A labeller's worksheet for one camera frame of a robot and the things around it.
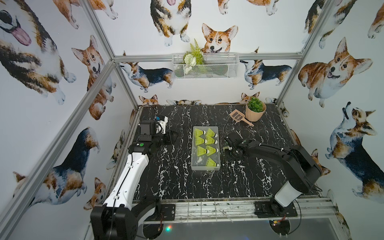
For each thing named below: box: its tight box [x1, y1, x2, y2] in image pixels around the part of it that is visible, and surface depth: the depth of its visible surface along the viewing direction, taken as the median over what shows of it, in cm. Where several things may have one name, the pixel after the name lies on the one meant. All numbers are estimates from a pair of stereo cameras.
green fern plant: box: [183, 38, 205, 75], surface depth 84 cm
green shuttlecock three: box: [196, 145, 210, 157], surface depth 94 cm
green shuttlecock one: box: [205, 127, 218, 139], surface depth 102 cm
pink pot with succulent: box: [245, 96, 267, 122], surface depth 106 cm
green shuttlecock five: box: [205, 157, 220, 167], surface depth 88 cm
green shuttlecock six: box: [195, 136, 208, 146], surface depth 99 cm
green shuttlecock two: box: [194, 128, 206, 139], surface depth 103 cm
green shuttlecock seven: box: [205, 136, 218, 145], surface depth 100 cm
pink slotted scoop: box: [229, 109, 254, 127], surface depth 116 cm
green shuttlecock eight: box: [205, 145, 219, 156], surface depth 94 cm
